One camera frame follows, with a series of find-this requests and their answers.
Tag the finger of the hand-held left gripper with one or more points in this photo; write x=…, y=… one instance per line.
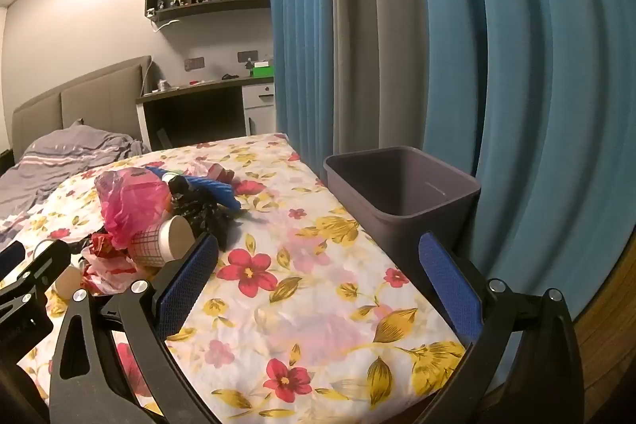
x=47, y=267
x=11, y=256

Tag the floral bedsheet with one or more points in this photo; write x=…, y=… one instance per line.
x=298, y=280

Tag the red snack wrapper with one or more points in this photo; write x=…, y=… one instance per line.
x=221, y=173

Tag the blue foam mesh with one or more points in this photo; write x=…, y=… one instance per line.
x=218, y=193

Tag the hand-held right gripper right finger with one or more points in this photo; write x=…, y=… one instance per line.
x=447, y=290

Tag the dark wall outlet panel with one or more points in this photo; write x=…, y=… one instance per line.
x=247, y=55
x=195, y=64

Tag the grid pattern paper cup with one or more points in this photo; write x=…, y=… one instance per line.
x=159, y=240

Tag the grey striped blanket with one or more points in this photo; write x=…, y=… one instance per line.
x=64, y=151

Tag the white drawer cabinet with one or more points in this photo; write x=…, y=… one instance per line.
x=258, y=106

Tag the pink plastic bag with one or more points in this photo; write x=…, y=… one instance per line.
x=129, y=200

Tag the grey padded headboard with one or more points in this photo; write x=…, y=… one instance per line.
x=89, y=91

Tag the black plastic bag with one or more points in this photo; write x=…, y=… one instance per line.
x=203, y=205

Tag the dark top desk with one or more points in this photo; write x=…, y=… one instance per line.
x=198, y=106

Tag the blue curtain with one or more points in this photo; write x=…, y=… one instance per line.
x=546, y=81

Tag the small white jar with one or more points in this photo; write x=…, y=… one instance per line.
x=161, y=84

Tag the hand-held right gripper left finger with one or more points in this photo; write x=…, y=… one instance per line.
x=189, y=277

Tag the green box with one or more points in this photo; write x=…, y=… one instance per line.
x=262, y=70

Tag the red and white plastic bag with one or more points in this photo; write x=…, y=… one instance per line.
x=109, y=265

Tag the grey plastic bin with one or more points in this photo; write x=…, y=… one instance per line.
x=397, y=190

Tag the grey curtain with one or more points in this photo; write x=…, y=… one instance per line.
x=372, y=31

